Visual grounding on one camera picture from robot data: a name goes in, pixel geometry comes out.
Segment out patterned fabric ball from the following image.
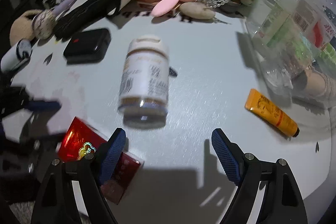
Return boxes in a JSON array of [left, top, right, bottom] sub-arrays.
[[32, 10, 56, 40]]

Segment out white capped supplement bottle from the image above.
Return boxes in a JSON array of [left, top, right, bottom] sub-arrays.
[[118, 35, 169, 117]]

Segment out red cigarette pack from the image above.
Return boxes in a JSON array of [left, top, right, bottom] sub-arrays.
[[58, 117, 143, 205]]

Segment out clear plastic water bottle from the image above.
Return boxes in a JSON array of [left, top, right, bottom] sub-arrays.
[[253, 0, 335, 93]]

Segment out black small case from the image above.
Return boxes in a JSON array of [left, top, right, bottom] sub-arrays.
[[63, 28, 111, 63]]

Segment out cardboard tube with twine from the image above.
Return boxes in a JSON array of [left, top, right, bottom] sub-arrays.
[[291, 68, 335, 105]]

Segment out orange hand cream tube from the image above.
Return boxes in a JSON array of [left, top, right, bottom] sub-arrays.
[[245, 89, 299, 138]]

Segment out purple fabric strap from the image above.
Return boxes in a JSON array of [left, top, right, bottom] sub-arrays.
[[49, 0, 87, 16]]

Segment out white black cylinder device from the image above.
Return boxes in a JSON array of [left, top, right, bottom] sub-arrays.
[[1, 39, 33, 74]]

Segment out black winter glove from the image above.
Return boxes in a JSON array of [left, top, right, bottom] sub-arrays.
[[54, 0, 117, 40]]

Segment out clear plastic storage bin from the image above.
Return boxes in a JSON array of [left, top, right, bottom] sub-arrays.
[[246, 0, 335, 109]]

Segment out beige fluffy earmuffs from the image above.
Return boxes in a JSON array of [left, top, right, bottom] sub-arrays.
[[10, 10, 42, 47]]

